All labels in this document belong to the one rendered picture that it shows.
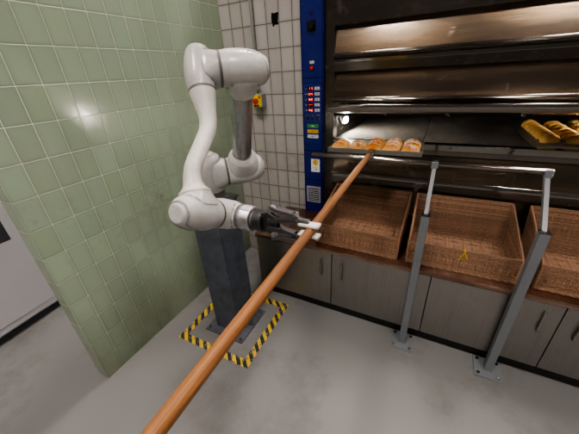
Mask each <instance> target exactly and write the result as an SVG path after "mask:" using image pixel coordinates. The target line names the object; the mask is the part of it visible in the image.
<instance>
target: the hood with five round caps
mask: <svg viewBox="0 0 579 434"><path fill-rule="evenodd" d="M527 1H533V0H336V14H335V25H336V26H341V25H347V24H354V23H361V22H373V21H381V20H388V19H394V18H401V17H408V16H420V15H427V14H434V13H440V12H447V11H454V10H461V9H474V8H481V7H487V6H494V5H501V4H508V3H520V2H527Z"/></svg>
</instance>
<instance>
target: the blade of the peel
mask: <svg viewBox="0 0 579 434"><path fill-rule="evenodd" d="M405 142H406V141H402V147H403V145H404V143H405ZM424 144H425V142H421V147H420V152H402V149H401V150H400V151H385V150H383V149H382V150H375V154H376V155H390V156H405V157H419V158H421V157H422V153H423V148H424ZM332 146H333V145H331V146H329V147H328V150H327V151H328V152H349V153H363V154H366V152H367V151H368V150H369V149H354V148H338V147H332Z"/></svg>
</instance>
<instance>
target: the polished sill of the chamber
mask: <svg viewBox="0 0 579 434"><path fill-rule="evenodd" d="M423 150H428V151H443V152H473V153H488V154H503V155H519V156H534V157H549V158H579V149H565V148H546V147H528V146H491V145H472V144H453V143H434V142H425V144H424V148H423Z"/></svg>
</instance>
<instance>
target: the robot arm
mask: <svg viewBox="0 0 579 434"><path fill-rule="evenodd" d="M269 76H270V68H269V63H268V59H267V58H266V57H265V55H263V54H262V53H261V52H258V51H256V50H253V49H249V48H224V49H218V50H213V49H208V48H207V47H206V46H204V45H203V44H201V43H191V44H189V45H188V46H187V47H186V49H185V52H184V79H185V83H186V86H187V88H188V92H189V94H190V98H191V101H192V102H193V104H194V107H195V110H196V113H197V116H198V120H199V129H198V132H197V135H196V137H195V140H194V142H193V144H192V147H191V148H190V152H189V154H188V156H187V158H186V161H185V164H184V173H183V188H182V190H181V191H180V192H179V193H178V197H177V198H175V199H174V200H173V201H172V203H171V204H170V206H169V209H168V214H169V218H170V220H171V222H172V223H173V224H174V225H175V226H177V227H179V228H182V229H184V230H189V231H207V230H211V229H214V228H221V229H234V228H238V229H242V230H247V231H254V230H256V231H260V232H268V233H270V234H271V236H272V238H271V240H272V241H274V240H282V241H289V242H296V241H297V240H298V238H299V237H300V236H301V235H302V233H303V232H304V231H305V230H301V231H300V232H299V231H297V230H294V229H291V228H288V227H286V226H284V225H282V224H280V223H296V224H297V223H298V224H297V225H298V226H303V227H307V228H313V229H317V230H318V229H319V228H320V227H321V223H316V222H312V221H310V220H309V219H304V218H301V217H300V216H299V212H297V211H294V210H290V209H287V208H281V207H279V206H277V205H276V204H274V203H272V204H271V205H270V206H269V210H264V209H259V208H258V207H256V206H252V205H247V204H242V203H240V202H238V201H234V200H229V199H228V198H230V197H232V196H233V193H228V192H226V191H225V188H224V187H226V186H228V185H229V184H239V183H248V182H251V181H254V180H257V179H258V178H260V177H261V176H262V175H263V174H264V172H265V164H264V160H263V159H262V158H261V157H260V156H259V155H258V154H256V153H255V151H254V150H253V149H252V108H253V98H254V96H255V95H256V93H257V90H258V88H259V86H262V85H264V84H265V83H266V82H267V81H268V78H269ZM220 88H226V91H227V93H228V94H229V98H230V113H231V128H232V142H233V149H232V150H231V151H230V153H229V155H228V157H227V158H220V157H219V155H218V154H217V153H215V152H211V151H210V150H209V149H210V147H211V145H212V143H213V141H214V138H215V134H216V128H217V114H216V90H217V89H220ZM274 213H277V214H282V215H276V214H274ZM283 215H286V216H283ZM275 232H277V233H275ZM283 233H284V234H283Z"/></svg>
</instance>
